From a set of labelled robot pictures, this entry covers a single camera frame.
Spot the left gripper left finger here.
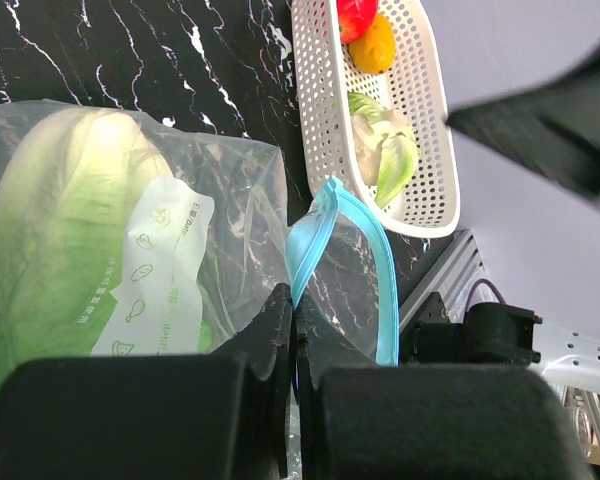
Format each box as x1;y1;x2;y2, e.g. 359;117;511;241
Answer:
0;284;294;479

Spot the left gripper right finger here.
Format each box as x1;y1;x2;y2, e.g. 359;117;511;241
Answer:
294;295;593;479

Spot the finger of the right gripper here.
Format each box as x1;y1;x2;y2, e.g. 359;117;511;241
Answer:
445;44;600;200

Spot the fake white cauliflower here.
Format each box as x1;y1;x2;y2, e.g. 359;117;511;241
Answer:
347;92;420;209

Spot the fake orange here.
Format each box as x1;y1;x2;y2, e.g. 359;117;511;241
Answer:
348;14;396;75

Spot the clear zip top bag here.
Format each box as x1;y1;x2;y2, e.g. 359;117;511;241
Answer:
0;100;399;386

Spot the fake green lettuce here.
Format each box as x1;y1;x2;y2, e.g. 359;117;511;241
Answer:
0;107;216;411

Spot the fake red apple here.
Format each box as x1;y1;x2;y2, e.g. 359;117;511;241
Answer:
336;0;379;44

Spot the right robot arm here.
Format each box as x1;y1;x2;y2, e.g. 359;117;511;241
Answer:
400;43;600;393

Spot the white oval basket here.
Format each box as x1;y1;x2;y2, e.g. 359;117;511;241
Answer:
292;1;460;238

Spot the black marble pattern mat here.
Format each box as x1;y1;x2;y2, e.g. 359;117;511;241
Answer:
0;1;438;297

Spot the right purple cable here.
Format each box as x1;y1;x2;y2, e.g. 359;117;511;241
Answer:
464;278;509;309

